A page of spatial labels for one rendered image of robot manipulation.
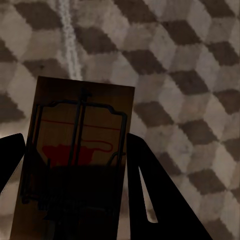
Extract mousetrap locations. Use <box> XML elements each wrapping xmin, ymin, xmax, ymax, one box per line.
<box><xmin>10</xmin><ymin>76</ymin><xmax>135</xmax><ymax>240</ymax></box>

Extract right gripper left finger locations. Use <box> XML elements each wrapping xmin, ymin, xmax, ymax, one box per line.
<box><xmin>0</xmin><ymin>133</ymin><xmax>26</xmax><ymax>193</ymax></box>

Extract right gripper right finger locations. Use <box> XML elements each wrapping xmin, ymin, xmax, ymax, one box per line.
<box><xmin>127</xmin><ymin>133</ymin><xmax>213</xmax><ymax>240</ymax></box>

